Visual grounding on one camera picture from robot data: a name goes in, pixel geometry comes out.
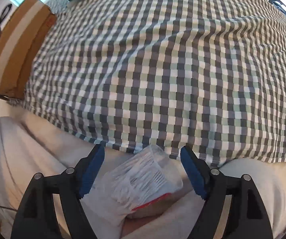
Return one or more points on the checked cloth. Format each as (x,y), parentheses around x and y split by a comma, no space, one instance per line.
(170,67)

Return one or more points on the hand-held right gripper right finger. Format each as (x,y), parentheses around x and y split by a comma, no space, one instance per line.
(192,171)

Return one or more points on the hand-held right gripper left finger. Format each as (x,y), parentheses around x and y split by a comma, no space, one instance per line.
(90,171)

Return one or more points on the person's white trousers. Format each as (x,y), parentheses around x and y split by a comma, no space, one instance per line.
(8,142)

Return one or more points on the brown cardboard box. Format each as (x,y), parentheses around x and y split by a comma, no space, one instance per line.
(15,42)

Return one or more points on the clear floss pick box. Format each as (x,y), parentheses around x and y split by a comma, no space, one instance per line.
(143,179)

